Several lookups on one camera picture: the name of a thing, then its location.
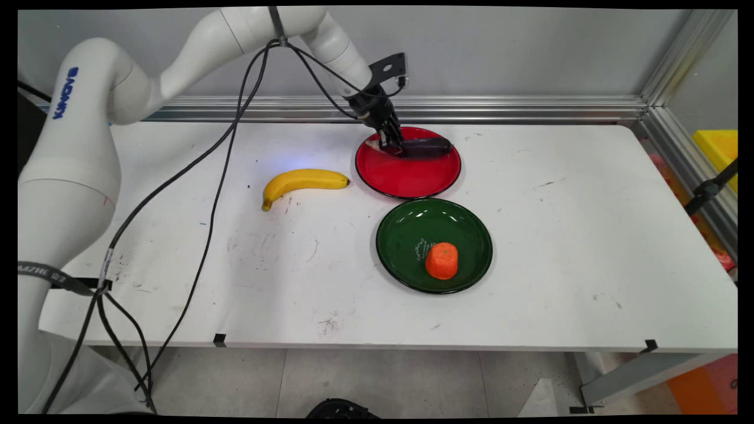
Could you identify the purple eggplant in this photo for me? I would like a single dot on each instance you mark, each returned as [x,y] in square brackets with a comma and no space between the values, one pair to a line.
[429,147]

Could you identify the black panel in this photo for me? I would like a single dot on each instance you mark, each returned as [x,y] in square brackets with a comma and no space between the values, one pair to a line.
[26,126]

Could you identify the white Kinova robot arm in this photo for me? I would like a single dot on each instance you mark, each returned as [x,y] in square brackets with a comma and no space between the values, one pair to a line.
[76,176]

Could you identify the red plate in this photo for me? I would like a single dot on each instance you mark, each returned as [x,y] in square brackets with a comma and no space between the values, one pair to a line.
[407,174]

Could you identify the orange box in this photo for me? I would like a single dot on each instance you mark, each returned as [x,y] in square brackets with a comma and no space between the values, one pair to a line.
[707,386]

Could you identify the horizontal aluminium frame rail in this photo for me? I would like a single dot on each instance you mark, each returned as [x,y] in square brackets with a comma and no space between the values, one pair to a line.
[500,109]

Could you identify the black object on floor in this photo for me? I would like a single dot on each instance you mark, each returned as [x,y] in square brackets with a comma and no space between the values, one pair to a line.
[341,409]

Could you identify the green plate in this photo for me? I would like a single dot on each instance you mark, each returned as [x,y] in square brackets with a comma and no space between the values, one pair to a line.
[412,235]

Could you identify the orange carrot piece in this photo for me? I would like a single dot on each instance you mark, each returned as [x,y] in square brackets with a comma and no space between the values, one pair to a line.
[442,261]

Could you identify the grey table leg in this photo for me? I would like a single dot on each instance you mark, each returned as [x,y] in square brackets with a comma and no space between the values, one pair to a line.
[642,377]

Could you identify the black table edge clip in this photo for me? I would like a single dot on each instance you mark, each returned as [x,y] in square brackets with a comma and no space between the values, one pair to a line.
[650,345]
[220,339]

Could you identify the yellow banana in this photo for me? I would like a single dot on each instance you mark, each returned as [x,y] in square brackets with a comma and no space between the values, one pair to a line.
[306,179]

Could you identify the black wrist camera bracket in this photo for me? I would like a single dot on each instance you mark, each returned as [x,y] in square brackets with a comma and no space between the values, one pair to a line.
[389,68]

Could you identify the slanted aluminium frame rail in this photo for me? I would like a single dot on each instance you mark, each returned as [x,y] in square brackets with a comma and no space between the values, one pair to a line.
[689,171]

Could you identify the aluminium frame post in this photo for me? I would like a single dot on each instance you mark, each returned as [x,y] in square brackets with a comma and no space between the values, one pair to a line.
[689,56]

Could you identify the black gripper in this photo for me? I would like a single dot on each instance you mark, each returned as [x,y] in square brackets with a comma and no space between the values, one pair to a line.
[370,107]

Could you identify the yellow box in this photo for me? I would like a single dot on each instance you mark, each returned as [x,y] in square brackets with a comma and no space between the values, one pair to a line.
[718,153]

